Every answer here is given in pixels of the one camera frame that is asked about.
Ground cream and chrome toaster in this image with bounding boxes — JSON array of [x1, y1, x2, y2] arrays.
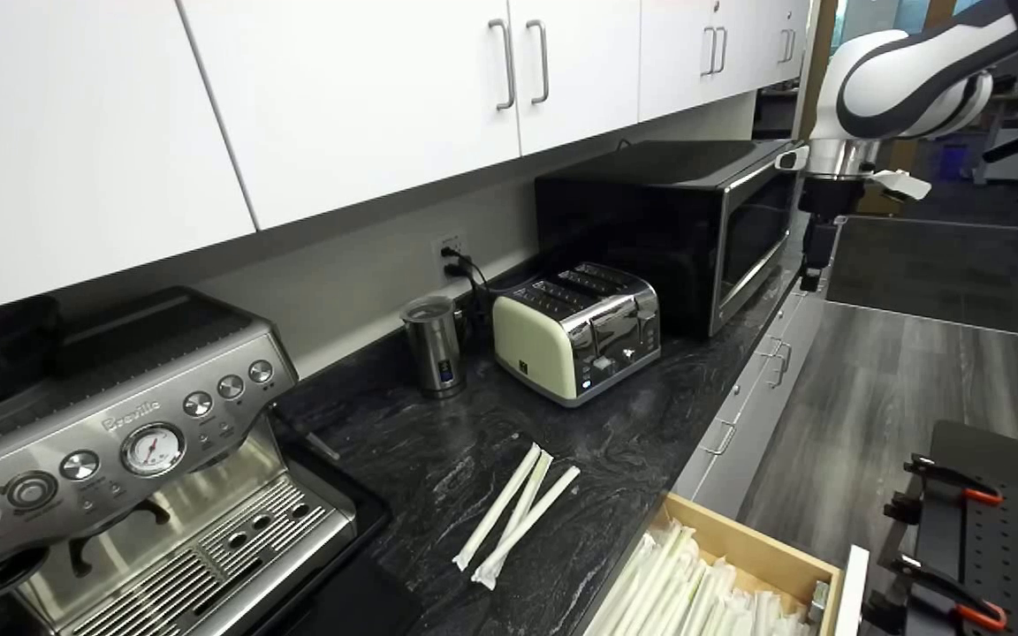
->
[[492, 263, 662, 405]]

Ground white wrapped straw left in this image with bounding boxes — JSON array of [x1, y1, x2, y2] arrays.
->
[[453, 443, 546, 571]]

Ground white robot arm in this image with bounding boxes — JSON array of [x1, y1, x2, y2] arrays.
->
[[798, 0, 1018, 291]]

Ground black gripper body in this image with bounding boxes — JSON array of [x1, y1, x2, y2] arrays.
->
[[798, 182, 864, 291]]

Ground stainless steel espresso machine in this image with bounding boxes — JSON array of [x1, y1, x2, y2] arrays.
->
[[0, 295, 390, 636]]

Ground black perforated board with clamps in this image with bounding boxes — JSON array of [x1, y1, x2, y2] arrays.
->
[[858, 420, 1018, 636]]

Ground grey lower cabinet front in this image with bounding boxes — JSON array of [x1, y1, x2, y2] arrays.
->
[[671, 291, 824, 516]]

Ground black power plug and cable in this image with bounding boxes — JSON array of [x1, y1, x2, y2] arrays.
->
[[437, 245, 503, 312]]

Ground white wrapped straw middle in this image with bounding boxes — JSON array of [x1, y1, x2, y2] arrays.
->
[[457, 447, 553, 586]]

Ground white wrapped straw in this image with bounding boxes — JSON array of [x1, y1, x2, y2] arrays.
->
[[457, 447, 553, 586], [453, 443, 546, 571], [475, 468, 579, 586]]

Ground white upper cabinets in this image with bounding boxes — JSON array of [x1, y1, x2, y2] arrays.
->
[[0, 0, 811, 304]]

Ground wooden drawer with straws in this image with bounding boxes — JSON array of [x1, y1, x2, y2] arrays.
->
[[582, 494, 843, 636]]

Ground black stainless microwave oven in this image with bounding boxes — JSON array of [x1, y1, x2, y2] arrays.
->
[[533, 139, 794, 339]]

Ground white wrapped straw right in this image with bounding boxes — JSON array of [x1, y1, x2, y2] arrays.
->
[[475, 468, 579, 586]]

